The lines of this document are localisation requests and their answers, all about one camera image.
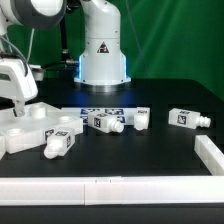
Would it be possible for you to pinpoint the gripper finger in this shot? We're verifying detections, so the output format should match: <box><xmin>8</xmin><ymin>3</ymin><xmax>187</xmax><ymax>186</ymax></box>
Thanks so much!
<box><xmin>13</xmin><ymin>100</ymin><xmax>25</xmax><ymax>117</ymax></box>

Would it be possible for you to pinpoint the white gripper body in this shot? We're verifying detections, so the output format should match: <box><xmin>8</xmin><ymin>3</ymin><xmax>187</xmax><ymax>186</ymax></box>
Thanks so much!
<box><xmin>0</xmin><ymin>58</ymin><xmax>38</xmax><ymax>102</ymax></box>

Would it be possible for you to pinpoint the white square tabletop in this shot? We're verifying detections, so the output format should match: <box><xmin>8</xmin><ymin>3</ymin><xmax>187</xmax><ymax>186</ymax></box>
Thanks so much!
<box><xmin>0</xmin><ymin>102</ymin><xmax>83</xmax><ymax>154</ymax></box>

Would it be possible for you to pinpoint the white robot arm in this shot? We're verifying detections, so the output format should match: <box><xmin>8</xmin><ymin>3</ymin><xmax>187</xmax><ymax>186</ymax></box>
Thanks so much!
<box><xmin>0</xmin><ymin>0</ymin><xmax>131</xmax><ymax>117</ymax></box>

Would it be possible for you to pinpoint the white left fence block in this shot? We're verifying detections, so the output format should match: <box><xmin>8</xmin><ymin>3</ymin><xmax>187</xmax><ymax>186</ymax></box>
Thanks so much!
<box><xmin>0</xmin><ymin>134</ymin><xmax>6</xmax><ymax>160</ymax></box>

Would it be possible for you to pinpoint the grey cable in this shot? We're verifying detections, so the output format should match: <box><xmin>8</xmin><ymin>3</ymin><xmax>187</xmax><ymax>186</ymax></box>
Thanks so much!
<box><xmin>25</xmin><ymin>28</ymin><xmax>36</xmax><ymax>64</ymax></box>

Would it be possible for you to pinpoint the black cable with connector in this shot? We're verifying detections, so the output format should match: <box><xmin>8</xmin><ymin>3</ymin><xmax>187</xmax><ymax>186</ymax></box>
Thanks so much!
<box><xmin>41</xmin><ymin>6</ymin><xmax>81</xmax><ymax>71</ymax></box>

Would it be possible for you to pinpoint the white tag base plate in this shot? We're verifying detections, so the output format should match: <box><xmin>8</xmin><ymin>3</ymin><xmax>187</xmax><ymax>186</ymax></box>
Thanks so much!
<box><xmin>62</xmin><ymin>107</ymin><xmax>137</xmax><ymax>125</ymax></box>

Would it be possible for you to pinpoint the white front fence rail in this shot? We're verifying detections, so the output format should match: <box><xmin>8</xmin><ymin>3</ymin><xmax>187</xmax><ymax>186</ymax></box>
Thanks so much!
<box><xmin>0</xmin><ymin>176</ymin><xmax>224</xmax><ymax>206</ymax></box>

